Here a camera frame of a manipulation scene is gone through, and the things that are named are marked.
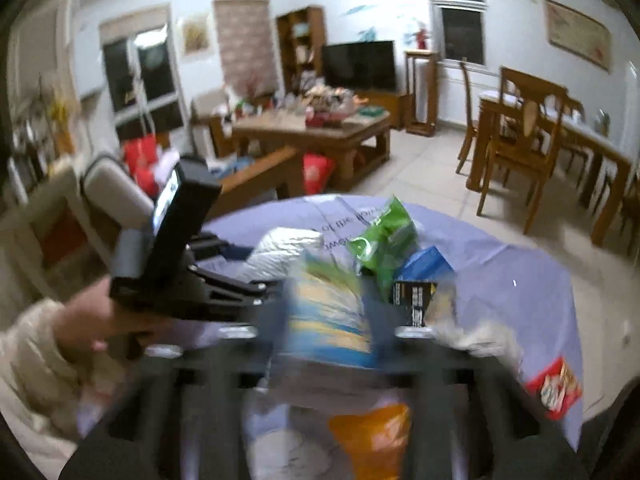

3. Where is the orange snack wrapper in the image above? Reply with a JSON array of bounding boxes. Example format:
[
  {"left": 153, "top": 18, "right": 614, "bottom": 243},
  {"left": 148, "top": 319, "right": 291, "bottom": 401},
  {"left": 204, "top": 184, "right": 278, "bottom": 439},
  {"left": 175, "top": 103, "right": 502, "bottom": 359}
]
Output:
[{"left": 329, "top": 403, "right": 411, "bottom": 480}]

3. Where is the yellow blue carton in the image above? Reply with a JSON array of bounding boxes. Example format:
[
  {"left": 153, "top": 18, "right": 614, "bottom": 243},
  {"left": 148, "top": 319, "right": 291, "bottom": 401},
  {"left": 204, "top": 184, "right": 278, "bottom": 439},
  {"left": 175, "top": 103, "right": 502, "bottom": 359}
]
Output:
[{"left": 282, "top": 252, "right": 375, "bottom": 368}]

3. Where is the green snack bag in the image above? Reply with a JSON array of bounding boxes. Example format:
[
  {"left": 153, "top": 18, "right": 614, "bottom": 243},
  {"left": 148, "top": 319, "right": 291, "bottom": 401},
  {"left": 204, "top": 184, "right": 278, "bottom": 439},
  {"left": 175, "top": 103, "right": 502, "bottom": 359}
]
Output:
[{"left": 347, "top": 196, "right": 419, "bottom": 300}]

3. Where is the person left hand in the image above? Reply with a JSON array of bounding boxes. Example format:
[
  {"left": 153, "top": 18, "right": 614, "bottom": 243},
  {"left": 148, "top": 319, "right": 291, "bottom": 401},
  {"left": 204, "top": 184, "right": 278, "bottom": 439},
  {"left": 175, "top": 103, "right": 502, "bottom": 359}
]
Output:
[{"left": 51, "top": 276, "right": 171, "bottom": 362}]

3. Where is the small red carton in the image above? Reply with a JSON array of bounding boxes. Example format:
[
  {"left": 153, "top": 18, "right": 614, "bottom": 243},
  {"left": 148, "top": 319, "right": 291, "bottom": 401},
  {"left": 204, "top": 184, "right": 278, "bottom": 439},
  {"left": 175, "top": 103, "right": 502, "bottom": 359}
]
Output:
[{"left": 525, "top": 356, "right": 582, "bottom": 420}]

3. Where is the white crumpled paper bag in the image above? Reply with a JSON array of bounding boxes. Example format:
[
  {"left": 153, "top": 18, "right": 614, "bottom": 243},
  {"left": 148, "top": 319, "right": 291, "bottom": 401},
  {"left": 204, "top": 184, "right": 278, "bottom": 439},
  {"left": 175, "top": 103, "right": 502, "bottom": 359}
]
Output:
[{"left": 234, "top": 226, "right": 323, "bottom": 282}]

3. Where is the white plastic bag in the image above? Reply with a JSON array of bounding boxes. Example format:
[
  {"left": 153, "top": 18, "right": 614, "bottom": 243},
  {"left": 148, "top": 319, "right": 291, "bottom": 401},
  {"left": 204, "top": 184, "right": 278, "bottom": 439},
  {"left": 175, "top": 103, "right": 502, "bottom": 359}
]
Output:
[{"left": 428, "top": 284, "right": 524, "bottom": 375}]

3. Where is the wooden sofa armrest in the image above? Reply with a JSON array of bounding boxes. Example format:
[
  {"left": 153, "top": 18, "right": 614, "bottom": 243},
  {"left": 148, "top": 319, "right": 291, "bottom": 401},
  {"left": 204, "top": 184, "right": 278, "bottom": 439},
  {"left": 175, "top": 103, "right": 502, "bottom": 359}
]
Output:
[{"left": 205, "top": 146, "right": 305, "bottom": 221}]

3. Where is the person left sleeve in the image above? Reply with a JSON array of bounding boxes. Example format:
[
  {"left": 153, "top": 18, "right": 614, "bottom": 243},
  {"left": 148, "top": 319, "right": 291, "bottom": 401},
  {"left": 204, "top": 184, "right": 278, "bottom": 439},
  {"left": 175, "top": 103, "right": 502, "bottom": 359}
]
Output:
[{"left": 1, "top": 299, "right": 126, "bottom": 479}]

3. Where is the blue white small box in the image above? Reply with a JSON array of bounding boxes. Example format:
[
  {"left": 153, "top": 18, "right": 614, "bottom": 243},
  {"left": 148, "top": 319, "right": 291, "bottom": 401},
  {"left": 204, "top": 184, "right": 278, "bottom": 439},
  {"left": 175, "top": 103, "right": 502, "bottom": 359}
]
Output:
[{"left": 390, "top": 246, "right": 457, "bottom": 327}]

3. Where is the wooden coffee table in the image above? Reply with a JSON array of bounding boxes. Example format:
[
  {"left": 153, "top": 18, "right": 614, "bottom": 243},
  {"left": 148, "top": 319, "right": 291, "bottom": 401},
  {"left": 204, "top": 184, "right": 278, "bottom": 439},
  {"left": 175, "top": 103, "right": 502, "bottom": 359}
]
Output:
[{"left": 231, "top": 110, "right": 390, "bottom": 192}]

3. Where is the sunflower framed picture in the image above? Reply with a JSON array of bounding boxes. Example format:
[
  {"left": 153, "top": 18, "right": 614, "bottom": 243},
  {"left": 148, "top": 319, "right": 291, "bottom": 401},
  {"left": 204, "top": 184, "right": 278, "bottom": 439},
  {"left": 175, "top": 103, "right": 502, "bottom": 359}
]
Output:
[{"left": 181, "top": 15, "right": 210, "bottom": 55}]

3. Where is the wooden bookshelf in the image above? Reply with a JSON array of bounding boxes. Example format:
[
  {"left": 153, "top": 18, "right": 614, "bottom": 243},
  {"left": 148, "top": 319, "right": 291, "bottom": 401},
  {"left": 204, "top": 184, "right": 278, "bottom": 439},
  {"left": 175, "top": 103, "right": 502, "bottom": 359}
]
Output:
[{"left": 276, "top": 6, "right": 326, "bottom": 93}]

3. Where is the wooden plant stand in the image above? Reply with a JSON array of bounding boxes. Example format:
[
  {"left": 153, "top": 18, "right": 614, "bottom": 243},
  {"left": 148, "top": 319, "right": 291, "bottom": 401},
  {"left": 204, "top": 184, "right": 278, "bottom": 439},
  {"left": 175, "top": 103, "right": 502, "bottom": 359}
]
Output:
[{"left": 405, "top": 50, "right": 439, "bottom": 138}]

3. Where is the black television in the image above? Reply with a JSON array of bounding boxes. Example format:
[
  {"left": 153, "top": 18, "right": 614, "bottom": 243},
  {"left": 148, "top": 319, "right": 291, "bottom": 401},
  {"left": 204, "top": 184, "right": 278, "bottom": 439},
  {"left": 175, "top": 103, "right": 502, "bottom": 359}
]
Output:
[{"left": 321, "top": 41, "right": 397, "bottom": 91}]

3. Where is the wooden dining table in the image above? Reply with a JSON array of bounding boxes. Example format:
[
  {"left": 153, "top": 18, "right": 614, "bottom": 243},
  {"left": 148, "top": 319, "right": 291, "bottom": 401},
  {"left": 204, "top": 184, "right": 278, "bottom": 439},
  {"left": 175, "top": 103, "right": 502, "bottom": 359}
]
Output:
[{"left": 466, "top": 90, "right": 634, "bottom": 246}]

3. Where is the wooden dining chair front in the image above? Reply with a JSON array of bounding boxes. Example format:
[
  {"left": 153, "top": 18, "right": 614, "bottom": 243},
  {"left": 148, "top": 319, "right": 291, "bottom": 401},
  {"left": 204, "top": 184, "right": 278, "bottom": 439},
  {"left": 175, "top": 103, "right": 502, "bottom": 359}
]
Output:
[{"left": 476, "top": 66, "right": 568, "bottom": 234}]

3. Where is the framed floral painting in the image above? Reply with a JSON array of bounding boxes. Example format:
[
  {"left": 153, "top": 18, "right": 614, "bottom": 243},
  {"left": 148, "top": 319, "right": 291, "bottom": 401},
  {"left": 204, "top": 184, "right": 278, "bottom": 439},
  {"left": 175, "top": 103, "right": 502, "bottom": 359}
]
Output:
[{"left": 544, "top": 0, "right": 612, "bottom": 73}]

